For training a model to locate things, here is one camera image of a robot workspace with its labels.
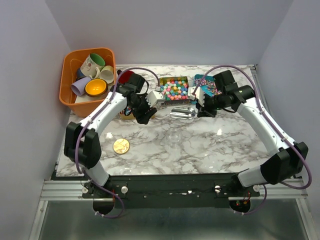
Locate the white mug green inside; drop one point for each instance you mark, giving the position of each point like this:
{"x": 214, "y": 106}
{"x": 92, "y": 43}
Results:
{"x": 92, "y": 66}

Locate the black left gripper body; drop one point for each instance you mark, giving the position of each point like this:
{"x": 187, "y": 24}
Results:
{"x": 140, "y": 105}

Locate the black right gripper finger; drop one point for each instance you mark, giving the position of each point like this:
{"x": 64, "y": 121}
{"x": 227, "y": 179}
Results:
{"x": 211, "y": 113}
{"x": 201, "y": 114}

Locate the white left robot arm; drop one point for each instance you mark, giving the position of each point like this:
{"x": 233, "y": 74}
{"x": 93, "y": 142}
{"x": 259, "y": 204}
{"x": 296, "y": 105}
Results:
{"x": 82, "y": 140}

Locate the gold round jar lid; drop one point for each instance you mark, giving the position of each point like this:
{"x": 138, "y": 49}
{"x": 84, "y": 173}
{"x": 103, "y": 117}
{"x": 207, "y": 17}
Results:
{"x": 121, "y": 146}

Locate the lavender cup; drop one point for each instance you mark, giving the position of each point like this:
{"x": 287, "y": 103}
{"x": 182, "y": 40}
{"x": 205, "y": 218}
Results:
{"x": 78, "y": 87}

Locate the teal tin swirl lollipops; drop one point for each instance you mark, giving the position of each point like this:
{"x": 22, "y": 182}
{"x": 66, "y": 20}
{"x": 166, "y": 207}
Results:
{"x": 207, "y": 84}

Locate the cream white mug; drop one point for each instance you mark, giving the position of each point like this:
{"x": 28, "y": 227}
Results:
{"x": 107, "y": 74}

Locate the black mug red inside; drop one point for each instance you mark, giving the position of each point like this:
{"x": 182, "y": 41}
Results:
{"x": 126, "y": 77}

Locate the black mug yellow inside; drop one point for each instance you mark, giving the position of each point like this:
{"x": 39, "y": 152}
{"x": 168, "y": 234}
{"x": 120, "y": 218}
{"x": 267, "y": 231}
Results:
{"x": 96, "y": 87}

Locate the blue mug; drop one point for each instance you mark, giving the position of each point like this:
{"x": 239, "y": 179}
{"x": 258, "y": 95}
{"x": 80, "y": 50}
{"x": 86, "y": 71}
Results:
{"x": 79, "y": 74}

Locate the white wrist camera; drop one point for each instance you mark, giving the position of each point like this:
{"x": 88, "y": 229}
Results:
{"x": 196, "y": 94}
{"x": 154, "y": 98}

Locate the gold tin of lollipops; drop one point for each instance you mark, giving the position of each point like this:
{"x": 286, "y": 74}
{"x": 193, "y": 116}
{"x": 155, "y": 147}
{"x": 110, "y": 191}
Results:
{"x": 127, "y": 114}

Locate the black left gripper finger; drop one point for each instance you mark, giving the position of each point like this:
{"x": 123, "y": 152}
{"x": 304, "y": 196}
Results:
{"x": 142, "y": 119}
{"x": 150, "y": 113}

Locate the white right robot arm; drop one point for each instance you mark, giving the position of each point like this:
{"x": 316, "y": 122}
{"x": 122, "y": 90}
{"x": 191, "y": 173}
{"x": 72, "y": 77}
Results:
{"x": 287, "y": 156}

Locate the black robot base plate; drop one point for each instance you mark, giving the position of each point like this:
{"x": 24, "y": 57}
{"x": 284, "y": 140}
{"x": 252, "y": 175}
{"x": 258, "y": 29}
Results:
{"x": 218, "y": 190}

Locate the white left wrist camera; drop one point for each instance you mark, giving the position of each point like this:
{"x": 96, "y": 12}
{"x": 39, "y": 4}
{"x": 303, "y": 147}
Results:
{"x": 154, "y": 98}

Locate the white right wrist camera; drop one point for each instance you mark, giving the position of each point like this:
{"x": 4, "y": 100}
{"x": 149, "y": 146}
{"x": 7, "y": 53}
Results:
{"x": 196, "y": 94}

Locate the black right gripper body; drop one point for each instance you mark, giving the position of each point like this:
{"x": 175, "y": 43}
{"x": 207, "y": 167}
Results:
{"x": 214, "y": 102}

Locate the dark tin of star candies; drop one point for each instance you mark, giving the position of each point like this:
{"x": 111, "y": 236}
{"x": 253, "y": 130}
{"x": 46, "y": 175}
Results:
{"x": 175, "y": 90}

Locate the orange plastic bin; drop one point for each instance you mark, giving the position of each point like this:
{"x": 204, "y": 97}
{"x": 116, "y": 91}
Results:
{"x": 71, "y": 63}

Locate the aluminium frame rail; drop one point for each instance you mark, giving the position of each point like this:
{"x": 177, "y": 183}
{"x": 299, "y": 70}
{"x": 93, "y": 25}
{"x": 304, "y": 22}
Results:
{"x": 71, "y": 190}

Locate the clear glass jar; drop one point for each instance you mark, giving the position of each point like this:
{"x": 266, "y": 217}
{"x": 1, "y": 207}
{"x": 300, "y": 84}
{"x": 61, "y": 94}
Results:
{"x": 173, "y": 137}

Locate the silver metal scoop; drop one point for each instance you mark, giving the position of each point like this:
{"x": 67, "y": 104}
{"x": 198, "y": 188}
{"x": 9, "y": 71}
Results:
{"x": 182, "y": 113}

